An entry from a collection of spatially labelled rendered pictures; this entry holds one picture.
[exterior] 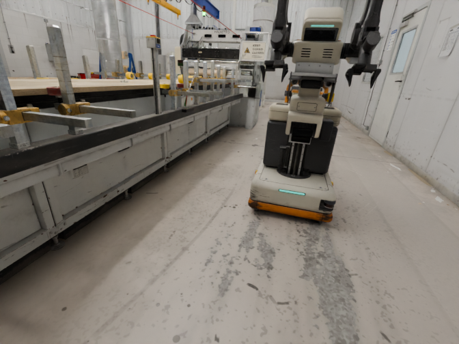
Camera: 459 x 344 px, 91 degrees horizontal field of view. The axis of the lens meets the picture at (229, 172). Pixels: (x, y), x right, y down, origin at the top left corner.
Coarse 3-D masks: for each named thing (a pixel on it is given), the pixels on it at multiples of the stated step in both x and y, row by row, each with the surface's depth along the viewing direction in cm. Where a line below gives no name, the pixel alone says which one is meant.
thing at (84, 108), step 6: (84, 108) 107; (90, 108) 106; (96, 108) 105; (102, 108) 105; (108, 108) 106; (102, 114) 106; (108, 114) 105; (114, 114) 104; (120, 114) 103; (126, 114) 102; (132, 114) 102
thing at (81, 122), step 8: (24, 112) 85; (32, 112) 86; (32, 120) 85; (40, 120) 84; (48, 120) 83; (56, 120) 82; (64, 120) 81; (72, 120) 80; (80, 120) 79; (88, 120) 80
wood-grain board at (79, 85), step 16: (16, 80) 149; (32, 80) 158; (48, 80) 168; (80, 80) 193; (96, 80) 208; (112, 80) 225; (128, 80) 247; (144, 80) 272; (160, 80) 302; (176, 80) 342
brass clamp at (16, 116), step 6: (18, 108) 87; (24, 108) 88; (30, 108) 88; (36, 108) 90; (0, 114) 79; (6, 114) 81; (12, 114) 82; (18, 114) 84; (0, 120) 80; (6, 120) 81; (12, 120) 83; (18, 120) 84; (24, 120) 86
